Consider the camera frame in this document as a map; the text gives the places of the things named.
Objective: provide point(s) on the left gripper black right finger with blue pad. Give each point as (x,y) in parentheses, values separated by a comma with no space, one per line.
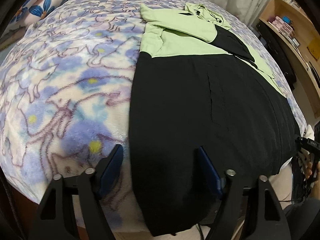
(264,218)

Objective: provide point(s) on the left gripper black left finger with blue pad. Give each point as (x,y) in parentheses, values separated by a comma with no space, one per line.
(55,217)

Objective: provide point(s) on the light green hooded jacket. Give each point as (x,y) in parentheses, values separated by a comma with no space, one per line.
(197,84)

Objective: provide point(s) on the person's hand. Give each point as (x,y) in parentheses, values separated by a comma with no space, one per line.
(311,168)

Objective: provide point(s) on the pink patterned box stack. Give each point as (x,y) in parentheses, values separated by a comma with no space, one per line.
(282,26)

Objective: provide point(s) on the purple floral fleece blanket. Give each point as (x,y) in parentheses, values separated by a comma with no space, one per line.
(66,92)

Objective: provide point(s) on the wooden shelf unit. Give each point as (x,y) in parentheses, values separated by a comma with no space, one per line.
(301,49)

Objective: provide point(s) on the folded blue flower quilt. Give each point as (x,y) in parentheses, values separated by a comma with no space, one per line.
(32,11)

